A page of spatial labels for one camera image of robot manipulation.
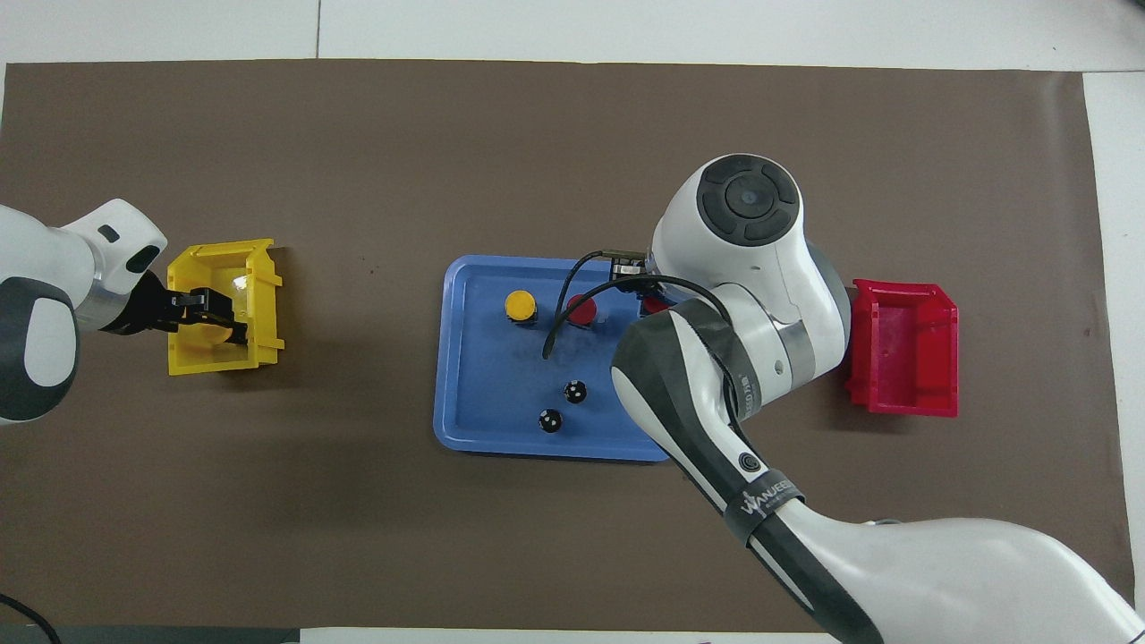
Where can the black knob button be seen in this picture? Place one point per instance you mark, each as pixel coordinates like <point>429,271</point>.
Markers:
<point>575,391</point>
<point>550,420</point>

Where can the red push button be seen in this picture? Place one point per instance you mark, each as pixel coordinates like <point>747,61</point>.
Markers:
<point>581,310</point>
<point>655,304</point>

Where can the yellow push button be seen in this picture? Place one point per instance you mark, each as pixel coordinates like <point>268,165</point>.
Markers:
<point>521,306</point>
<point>207,338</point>

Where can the blue plastic tray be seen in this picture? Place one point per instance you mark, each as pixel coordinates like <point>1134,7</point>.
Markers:
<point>501,385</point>

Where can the brown table mat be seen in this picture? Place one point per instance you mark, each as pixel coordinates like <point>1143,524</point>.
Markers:
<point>358,519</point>

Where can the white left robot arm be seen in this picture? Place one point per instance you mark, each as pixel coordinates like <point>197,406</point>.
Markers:
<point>45,259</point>

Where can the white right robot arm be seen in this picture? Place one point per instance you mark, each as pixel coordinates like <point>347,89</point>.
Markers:
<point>760,268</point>

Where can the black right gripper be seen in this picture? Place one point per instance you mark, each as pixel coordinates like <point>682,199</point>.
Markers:
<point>628,267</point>

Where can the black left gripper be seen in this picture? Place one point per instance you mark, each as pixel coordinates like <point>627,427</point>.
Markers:
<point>148,309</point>

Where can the yellow plastic bin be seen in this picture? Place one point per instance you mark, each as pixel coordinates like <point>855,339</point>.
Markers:
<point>259,295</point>

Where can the red plastic bin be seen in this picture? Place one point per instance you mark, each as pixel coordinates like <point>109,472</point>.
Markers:
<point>903,349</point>

